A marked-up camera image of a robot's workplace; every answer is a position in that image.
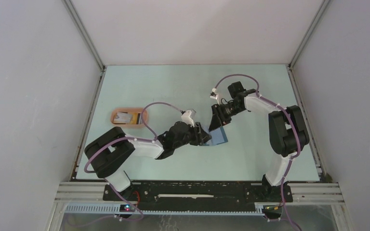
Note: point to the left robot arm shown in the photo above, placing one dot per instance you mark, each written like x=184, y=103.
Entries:
x=109, y=152

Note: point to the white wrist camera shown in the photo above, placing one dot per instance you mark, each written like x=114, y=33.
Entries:
x=188, y=117
x=214, y=94

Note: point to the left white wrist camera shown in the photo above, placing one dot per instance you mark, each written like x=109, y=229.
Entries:
x=188, y=117

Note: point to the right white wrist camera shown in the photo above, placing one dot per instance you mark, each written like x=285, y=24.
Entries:
x=214, y=94

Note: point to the pink oval tray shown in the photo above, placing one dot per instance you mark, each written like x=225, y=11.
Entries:
x=143, y=112

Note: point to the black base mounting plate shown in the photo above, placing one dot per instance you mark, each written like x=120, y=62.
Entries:
x=204, y=196

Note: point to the blue leather card holder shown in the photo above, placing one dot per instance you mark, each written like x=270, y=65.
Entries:
x=216, y=137

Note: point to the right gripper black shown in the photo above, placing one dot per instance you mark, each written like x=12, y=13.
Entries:
x=219, y=119

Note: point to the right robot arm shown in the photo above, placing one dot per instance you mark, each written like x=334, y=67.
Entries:
x=288, y=133

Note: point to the silver credit card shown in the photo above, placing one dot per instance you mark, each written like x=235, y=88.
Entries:
x=122, y=118

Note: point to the yellow black credit card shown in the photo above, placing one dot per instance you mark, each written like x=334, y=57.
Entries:
x=136, y=118

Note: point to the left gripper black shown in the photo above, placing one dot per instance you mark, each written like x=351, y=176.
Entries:
x=203, y=136

